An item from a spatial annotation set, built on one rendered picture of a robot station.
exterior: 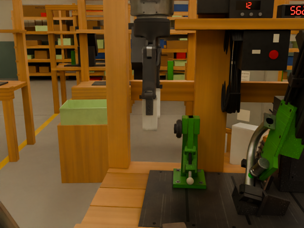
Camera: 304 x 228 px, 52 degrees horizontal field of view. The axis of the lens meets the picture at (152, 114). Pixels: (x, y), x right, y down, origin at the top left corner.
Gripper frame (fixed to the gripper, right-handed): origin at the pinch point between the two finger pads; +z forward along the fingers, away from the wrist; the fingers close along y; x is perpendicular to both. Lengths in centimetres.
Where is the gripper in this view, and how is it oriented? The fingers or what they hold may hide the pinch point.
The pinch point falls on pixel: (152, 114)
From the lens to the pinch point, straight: 68.8
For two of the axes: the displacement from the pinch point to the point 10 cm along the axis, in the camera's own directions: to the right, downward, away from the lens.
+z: 0.0, 9.7, 2.5
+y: -0.8, 2.5, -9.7
